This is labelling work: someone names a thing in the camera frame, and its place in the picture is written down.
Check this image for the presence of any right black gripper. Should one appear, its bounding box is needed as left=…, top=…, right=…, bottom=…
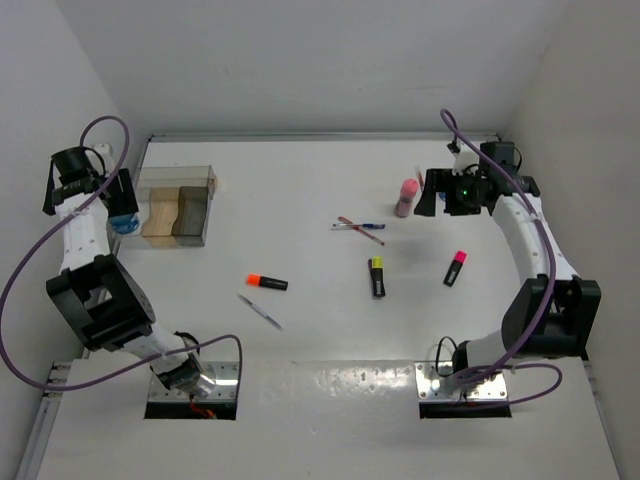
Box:
left=414, top=168, right=484, bottom=217

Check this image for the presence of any blue patterned round jar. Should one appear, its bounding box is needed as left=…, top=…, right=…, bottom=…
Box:
left=109, top=213, right=140, bottom=235

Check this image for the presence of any orange cap highlighter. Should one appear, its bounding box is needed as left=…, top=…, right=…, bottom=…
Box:
left=246, top=274, right=288, bottom=291

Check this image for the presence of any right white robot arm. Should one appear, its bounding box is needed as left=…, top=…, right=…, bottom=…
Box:
left=414, top=142, right=602, bottom=385

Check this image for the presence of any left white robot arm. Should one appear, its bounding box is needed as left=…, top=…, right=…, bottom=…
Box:
left=43, top=144, right=213, bottom=397

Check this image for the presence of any clear compartment organizer tray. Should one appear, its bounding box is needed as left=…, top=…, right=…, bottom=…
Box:
left=119, top=165, right=217, bottom=249

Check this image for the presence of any pink cap highlighter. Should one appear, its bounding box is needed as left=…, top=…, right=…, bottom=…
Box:
left=443, top=250, right=467, bottom=287

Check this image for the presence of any blue gel pen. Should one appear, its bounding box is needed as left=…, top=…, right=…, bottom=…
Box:
left=332, top=222, right=386, bottom=230

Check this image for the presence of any yellow cap highlighter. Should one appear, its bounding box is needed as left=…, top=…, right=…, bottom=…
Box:
left=368, top=256, right=386, bottom=299

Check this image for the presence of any red gel pen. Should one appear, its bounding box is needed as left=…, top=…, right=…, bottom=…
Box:
left=337, top=217, right=385, bottom=246

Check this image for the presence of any clear thin ballpoint pen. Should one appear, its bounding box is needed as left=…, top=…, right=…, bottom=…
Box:
left=237, top=294, right=284, bottom=331

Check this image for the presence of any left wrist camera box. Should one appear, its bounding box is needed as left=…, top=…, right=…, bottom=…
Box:
left=91, top=143, right=113, bottom=156

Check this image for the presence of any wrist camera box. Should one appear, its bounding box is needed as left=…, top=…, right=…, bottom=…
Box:
left=91, top=143, right=113, bottom=156
left=447, top=139, right=479, bottom=175

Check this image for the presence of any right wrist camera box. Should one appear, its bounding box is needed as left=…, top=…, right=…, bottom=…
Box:
left=447, top=139, right=479, bottom=175

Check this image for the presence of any aluminium table edge rail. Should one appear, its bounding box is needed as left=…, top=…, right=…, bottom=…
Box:
left=149, top=131, right=502, bottom=143

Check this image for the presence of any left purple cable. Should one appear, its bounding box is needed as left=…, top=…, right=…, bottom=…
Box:
left=0, top=115, right=243, bottom=391

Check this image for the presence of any purple cable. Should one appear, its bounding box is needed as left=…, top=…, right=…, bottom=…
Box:
left=439, top=108, right=563, bottom=405
left=0, top=115, right=243, bottom=391

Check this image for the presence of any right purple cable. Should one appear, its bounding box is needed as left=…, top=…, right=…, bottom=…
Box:
left=439, top=108, right=563, bottom=405

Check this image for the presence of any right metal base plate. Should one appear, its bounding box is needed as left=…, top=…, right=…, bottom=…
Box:
left=414, top=361, right=508, bottom=404

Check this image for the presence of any metal base plate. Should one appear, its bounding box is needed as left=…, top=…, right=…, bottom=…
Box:
left=414, top=361, right=508, bottom=404
left=147, top=361, right=239, bottom=403

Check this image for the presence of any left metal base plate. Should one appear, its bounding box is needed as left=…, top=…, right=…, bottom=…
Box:
left=147, top=361, right=239, bottom=403

